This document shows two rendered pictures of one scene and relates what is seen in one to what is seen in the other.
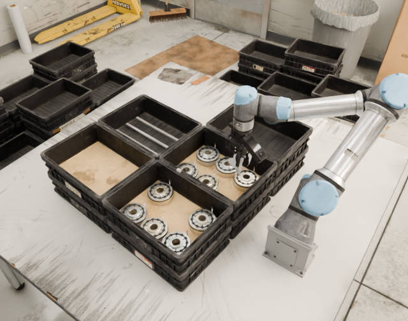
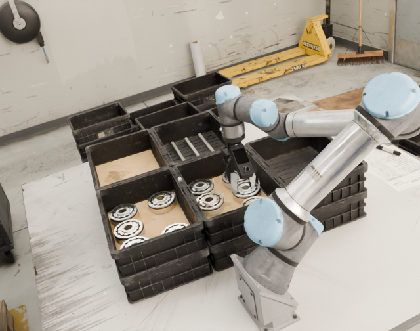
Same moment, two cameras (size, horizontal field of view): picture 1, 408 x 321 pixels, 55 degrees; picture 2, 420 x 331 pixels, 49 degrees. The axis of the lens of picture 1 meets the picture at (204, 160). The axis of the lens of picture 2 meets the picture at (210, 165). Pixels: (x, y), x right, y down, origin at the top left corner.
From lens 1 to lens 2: 85 cm
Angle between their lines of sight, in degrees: 31
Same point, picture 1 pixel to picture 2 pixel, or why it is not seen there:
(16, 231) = (51, 213)
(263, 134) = not seen: hidden behind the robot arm
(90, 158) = (132, 162)
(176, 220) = (159, 229)
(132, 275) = (104, 275)
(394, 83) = (381, 83)
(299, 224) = (261, 260)
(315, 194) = (256, 214)
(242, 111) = (220, 112)
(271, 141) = not seen: hidden behind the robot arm
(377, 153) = not seen: outside the picture
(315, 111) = (317, 125)
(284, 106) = (258, 108)
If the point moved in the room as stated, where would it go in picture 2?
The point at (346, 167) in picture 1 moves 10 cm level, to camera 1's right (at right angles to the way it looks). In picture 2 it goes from (304, 189) to (344, 196)
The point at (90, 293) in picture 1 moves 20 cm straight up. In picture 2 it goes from (62, 278) to (42, 236)
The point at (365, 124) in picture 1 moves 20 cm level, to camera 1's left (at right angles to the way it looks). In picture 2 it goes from (340, 136) to (264, 128)
